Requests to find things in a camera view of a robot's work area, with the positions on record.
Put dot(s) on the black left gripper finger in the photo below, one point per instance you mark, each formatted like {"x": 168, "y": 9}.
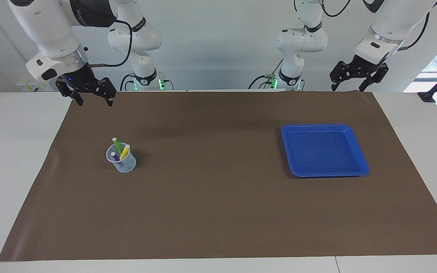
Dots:
{"x": 374, "y": 77}
{"x": 338, "y": 74}

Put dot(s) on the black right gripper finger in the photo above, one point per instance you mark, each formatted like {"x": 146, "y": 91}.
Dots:
{"x": 107, "y": 91}
{"x": 72, "y": 93}

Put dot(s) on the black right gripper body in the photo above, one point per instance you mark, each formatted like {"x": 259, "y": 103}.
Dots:
{"x": 80, "y": 76}

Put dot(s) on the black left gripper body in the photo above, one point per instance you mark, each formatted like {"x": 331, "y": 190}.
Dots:
{"x": 362, "y": 66}

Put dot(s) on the green marker pen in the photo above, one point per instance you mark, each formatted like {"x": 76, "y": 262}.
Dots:
{"x": 117, "y": 145}

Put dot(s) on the yellow marker pen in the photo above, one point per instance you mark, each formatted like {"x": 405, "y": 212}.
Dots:
{"x": 124, "y": 152}

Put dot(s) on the purple marker pen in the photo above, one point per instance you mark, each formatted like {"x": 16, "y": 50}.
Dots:
{"x": 115, "y": 156}

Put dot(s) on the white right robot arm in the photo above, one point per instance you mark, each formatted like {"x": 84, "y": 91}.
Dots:
{"x": 51, "y": 26}

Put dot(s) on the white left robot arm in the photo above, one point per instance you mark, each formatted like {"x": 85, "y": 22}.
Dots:
{"x": 389, "y": 19}

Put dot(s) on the blue plastic tray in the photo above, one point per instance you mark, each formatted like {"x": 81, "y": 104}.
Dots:
{"x": 323, "y": 151}

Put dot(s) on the clear plastic cup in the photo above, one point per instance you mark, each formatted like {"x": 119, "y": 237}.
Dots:
{"x": 125, "y": 165}

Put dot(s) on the brown table mat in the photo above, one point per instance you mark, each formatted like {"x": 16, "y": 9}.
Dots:
{"x": 218, "y": 212}

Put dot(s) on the white wall socket box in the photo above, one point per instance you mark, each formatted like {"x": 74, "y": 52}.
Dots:
{"x": 36, "y": 86}

